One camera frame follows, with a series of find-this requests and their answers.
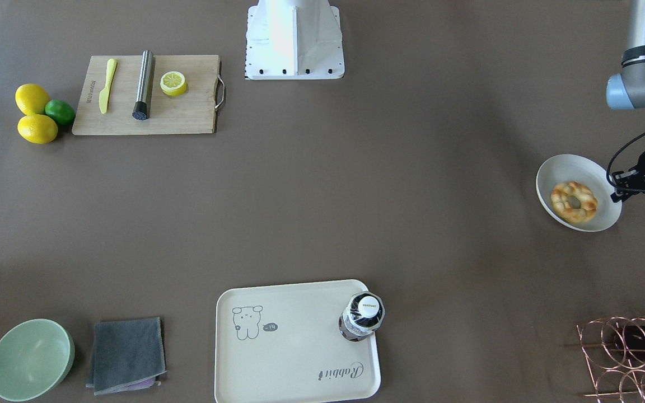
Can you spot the twisted golden donut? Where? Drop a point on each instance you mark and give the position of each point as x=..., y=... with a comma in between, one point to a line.
x=574, y=202

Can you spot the white oval donut plate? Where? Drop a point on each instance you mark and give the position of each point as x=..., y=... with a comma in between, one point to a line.
x=570, y=167

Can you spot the cream rabbit serving tray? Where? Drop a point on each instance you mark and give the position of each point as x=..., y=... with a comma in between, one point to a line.
x=282, y=343

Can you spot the dark drink bottle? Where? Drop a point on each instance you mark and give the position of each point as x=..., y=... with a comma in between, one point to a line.
x=362, y=316

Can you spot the wooden cutting board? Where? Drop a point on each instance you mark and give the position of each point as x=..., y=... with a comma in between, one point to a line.
x=194, y=112

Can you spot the half lemon slice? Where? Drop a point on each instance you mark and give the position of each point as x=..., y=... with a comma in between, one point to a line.
x=173, y=83

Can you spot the steel cylinder muddler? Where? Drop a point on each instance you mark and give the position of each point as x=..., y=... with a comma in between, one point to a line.
x=145, y=87

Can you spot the yellow plastic knife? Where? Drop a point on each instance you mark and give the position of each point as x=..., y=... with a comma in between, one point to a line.
x=103, y=99

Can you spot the grey folded cloth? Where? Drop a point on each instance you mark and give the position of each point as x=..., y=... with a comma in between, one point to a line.
x=126, y=356

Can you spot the green lime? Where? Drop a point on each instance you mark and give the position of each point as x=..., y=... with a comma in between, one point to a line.
x=61, y=112

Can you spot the yellow lemon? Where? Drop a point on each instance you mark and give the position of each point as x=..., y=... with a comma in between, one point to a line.
x=31, y=99
x=38, y=129

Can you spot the mint green bowl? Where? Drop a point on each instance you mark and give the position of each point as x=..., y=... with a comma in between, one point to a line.
x=35, y=356

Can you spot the copper wire bottle rack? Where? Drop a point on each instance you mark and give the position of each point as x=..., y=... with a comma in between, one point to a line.
x=614, y=376

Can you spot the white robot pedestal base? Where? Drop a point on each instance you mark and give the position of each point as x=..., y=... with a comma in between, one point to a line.
x=294, y=40

